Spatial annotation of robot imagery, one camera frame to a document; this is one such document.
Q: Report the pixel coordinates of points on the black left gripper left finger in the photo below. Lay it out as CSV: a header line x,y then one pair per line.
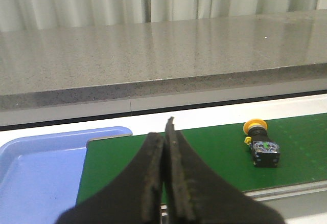
x,y
134,196

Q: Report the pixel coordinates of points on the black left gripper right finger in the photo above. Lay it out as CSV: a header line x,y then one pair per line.
x,y
196,194

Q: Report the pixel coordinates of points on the yellow mushroom push button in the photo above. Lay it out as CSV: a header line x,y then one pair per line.
x,y
264,151

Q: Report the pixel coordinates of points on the blue plastic tray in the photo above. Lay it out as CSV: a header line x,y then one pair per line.
x,y
40,175

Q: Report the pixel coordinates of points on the green conveyor belt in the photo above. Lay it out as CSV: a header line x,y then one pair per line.
x,y
303,155

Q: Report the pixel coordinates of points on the grey stone counter slab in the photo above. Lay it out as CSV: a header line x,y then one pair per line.
x,y
75,65

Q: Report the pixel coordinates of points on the aluminium conveyor side rail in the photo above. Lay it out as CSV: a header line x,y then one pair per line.
x,y
287,191

